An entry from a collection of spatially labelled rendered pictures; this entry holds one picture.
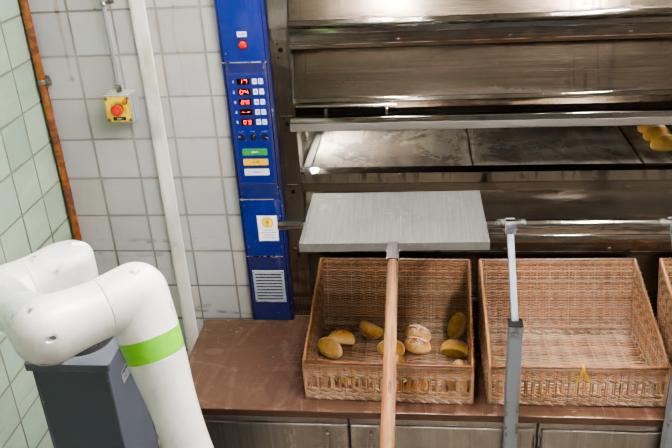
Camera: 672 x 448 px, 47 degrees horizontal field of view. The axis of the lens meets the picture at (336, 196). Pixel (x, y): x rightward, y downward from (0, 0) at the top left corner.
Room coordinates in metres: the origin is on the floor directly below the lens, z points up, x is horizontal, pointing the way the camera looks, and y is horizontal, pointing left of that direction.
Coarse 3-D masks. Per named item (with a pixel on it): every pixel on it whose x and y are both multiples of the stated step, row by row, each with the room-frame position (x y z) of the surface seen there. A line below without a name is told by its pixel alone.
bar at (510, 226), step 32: (288, 224) 2.15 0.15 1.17; (512, 224) 2.05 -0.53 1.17; (544, 224) 2.04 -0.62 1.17; (576, 224) 2.03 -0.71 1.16; (608, 224) 2.02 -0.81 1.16; (640, 224) 2.01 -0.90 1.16; (512, 256) 2.00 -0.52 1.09; (512, 288) 1.93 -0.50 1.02; (512, 320) 1.86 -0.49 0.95; (512, 352) 1.83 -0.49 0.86; (512, 384) 1.83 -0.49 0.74; (512, 416) 1.83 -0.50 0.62
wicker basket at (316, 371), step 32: (320, 288) 2.41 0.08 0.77; (352, 288) 2.43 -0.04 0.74; (384, 288) 2.42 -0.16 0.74; (416, 288) 2.40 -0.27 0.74; (448, 288) 2.39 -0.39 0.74; (320, 320) 2.35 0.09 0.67; (352, 320) 2.40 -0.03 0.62; (384, 320) 2.39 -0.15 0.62; (416, 320) 2.37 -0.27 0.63; (320, 352) 2.26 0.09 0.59; (352, 352) 2.25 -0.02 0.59; (320, 384) 2.02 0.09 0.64; (352, 384) 2.00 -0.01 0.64; (416, 384) 1.97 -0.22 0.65
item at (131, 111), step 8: (104, 96) 2.53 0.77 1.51; (112, 96) 2.53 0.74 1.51; (120, 96) 2.53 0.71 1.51; (128, 96) 2.52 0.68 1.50; (136, 96) 2.58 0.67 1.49; (104, 104) 2.53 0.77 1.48; (112, 104) 2.53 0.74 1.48; (120, 104) 2.52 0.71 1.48; (128, 104) 2.52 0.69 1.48; (136, 104) 2.56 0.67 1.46; (128, 112) 2.52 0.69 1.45; (136, 112) 2.55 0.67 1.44; (112, 120) 2.53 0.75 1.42; (120, 120) 2.53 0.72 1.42; (128, 120) 2.52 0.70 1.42
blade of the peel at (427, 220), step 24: (384, 192) 2.30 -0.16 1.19; (408, 192) 2.29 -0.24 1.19; (432, 192) 2.27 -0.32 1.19; (456, 192) 2.26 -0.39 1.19; (312, 216) 2.17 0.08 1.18; (336, 216) 2.16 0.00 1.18; (360, 216) 2.15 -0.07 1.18; (384, 216) 2.14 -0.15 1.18; (408, 216) 2.13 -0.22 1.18; (432, 216) 2.12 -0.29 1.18; (456, 216) 2.11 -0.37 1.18; (480, 216) 2.10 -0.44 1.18; (312, 240) 2.03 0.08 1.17; (336, 240) 2.02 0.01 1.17; (360, 240) 2.01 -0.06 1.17; (384, 240) 2.00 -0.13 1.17; (408, 240) 1.99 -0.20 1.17; (432, 240) 1.98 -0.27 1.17; (456, 240) 1.97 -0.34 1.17; (480, 240) 1.96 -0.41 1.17
